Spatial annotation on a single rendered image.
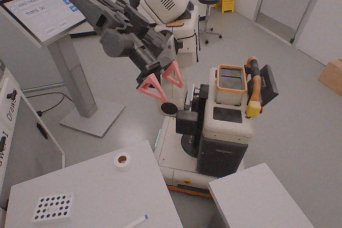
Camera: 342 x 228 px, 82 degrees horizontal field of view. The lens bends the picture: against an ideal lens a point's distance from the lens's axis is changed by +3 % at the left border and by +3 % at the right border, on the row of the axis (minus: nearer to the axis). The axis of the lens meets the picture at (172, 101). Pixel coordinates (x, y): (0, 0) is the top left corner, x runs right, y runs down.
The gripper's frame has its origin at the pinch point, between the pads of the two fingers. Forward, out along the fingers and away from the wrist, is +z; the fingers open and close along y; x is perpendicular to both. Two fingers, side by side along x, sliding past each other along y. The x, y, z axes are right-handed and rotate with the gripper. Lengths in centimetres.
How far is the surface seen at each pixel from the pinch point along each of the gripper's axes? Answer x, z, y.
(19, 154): 87, -31, -19
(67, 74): 110, -76, 46
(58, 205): 53, 2, -26
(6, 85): 73, -62, -6
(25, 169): 91, -24, -20
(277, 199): 12, 57, 18
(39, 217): 56, 1, -32
